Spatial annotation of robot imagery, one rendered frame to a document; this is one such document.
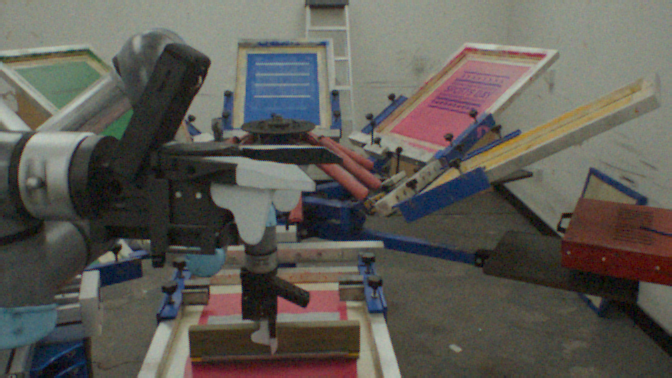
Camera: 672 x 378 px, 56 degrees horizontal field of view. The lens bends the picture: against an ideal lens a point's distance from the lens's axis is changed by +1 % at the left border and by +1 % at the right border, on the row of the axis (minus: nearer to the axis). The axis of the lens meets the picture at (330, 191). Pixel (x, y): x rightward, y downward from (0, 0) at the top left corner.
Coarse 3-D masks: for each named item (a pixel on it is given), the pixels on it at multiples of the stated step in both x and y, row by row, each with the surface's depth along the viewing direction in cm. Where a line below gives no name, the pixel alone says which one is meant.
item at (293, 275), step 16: (224, 272) 190; (288, 272) 190; (304, 272) 190; (320, 272) 190; (336, 272) 191; (352, 272) 191; (176, 320) 164; (368, 320) 167; (384, 320) 162; (160, 336) 155; (384, 336) 155; (160, 352) 148; (384, 352) 148; (144, 368) 142; (160, 368) 145; (384, 368) 142
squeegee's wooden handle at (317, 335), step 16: (352, 320) 150; (192, 336) 146; (208, 336) 146; (224, 336) 147; (240, 336) 147; (288, 336) 147; (304, 336) 148; (320, 336) 148; (336, 336) 148; (352, 336) 148; (192, 352) 147; (208, 352) 148; (224, 352) 148; (240, 352) 148; (352, 352) 150
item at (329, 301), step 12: (312, 300) 181; (324, 300) 181; (336, 300) 181; (288, 312) 174; (300, 312) 174; (312, 360) 151; (336, 360) 151; (348, 360) 151; (336, 372) 146; (348, 372) 146
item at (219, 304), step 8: (216, 296) 183; (224, 296) 183; (232, 296) 183; (240, 296) 183; (216, 304) 178; (224, 304) 178; (232, 304) 178; (240, 304) 178; (208, 312) 174; (216, 312) 174; (224, 312) 174; (232, 312) 174; (240, 312) 174; (200, 320) 170; (192, 368) 148; (200, 368) 148; (184, 376) 145; (192, 376) 145; (200, 376) 145
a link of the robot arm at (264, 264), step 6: (276, 252) 141; (246, 258) 141; (252, 258) 139; (258, 258) 139; (264, 258) 139; (270, 258) 140; (276, 258) 142; (246, 264) 141; (252, 264) 140; (258, 264) 139; (264, 264) 140; (270, 264) 140; (276, 264) 142; (252, 270) 140; (258, 270) 140; (264, 270) 140; (270, 270) 141
